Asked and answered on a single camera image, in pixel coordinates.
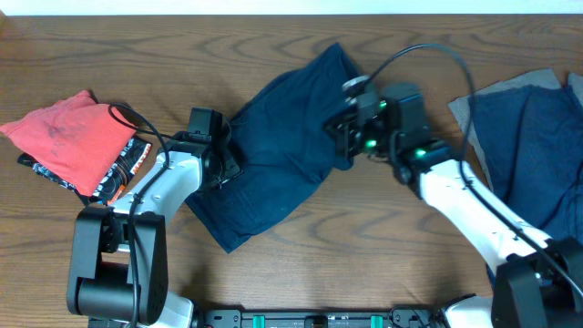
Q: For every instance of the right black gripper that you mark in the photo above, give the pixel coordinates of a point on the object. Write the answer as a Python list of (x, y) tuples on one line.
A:
[(345, 141)]

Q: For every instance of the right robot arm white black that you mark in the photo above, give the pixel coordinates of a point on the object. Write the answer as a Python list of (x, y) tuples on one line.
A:
[(537, 280)]

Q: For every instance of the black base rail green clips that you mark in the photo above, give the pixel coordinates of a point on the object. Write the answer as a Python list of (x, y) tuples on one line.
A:
[(401, 316)]

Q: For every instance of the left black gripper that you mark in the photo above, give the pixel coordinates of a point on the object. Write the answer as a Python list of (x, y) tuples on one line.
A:
[(233, 170)]

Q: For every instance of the folded red shirt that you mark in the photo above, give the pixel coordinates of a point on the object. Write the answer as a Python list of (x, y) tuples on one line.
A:
[(76, 138)]

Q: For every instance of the dark navy shorts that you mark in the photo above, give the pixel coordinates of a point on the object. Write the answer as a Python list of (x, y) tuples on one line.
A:
[(284, 152)]

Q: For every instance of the blue denim garment pile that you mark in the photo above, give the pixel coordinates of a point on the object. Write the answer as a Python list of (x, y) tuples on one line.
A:
[(556, 212)]

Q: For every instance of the grey garment under pile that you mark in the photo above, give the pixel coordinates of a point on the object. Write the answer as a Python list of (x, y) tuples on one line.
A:
[(527, 132)]

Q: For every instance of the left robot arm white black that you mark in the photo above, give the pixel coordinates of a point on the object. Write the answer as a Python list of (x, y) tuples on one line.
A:
[(118, 275)]

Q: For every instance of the folded black printed shirt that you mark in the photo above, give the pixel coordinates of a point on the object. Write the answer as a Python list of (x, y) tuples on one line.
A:
[(114, 182)]

